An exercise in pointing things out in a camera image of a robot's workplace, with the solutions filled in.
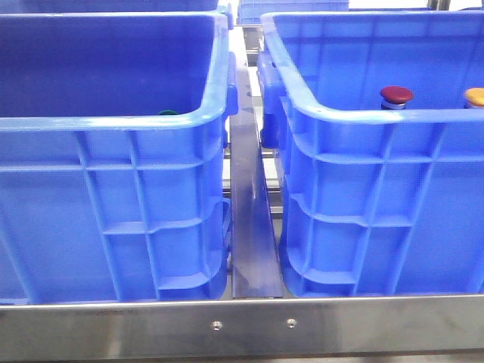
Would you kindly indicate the green mushroom push button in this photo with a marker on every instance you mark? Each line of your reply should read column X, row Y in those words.
column 167, row 112

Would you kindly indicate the red mushroom push button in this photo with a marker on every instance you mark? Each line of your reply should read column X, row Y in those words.
column 395, row 97

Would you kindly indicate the steel divider bar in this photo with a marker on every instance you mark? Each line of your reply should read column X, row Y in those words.
column 256, row 272

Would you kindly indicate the blue plastic bin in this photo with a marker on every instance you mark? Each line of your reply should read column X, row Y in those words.
column 102, row 199
column 377, row 202

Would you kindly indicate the steel front rail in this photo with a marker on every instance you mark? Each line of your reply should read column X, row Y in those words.
column 237, row 328

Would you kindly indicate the right blue plastic bin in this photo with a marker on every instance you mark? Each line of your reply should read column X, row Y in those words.
column 377, row 202

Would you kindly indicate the yellow mushroom push button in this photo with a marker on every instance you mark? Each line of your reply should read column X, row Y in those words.
column 474, row 98

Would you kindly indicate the left blue plastic bin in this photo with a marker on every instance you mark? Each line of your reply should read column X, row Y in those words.
column 102, row 199

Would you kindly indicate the far left blue bin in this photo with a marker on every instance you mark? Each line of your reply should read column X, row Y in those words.
column 79, row 6

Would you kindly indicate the far right blue bin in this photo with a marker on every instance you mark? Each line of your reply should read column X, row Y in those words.
column 249, row 12

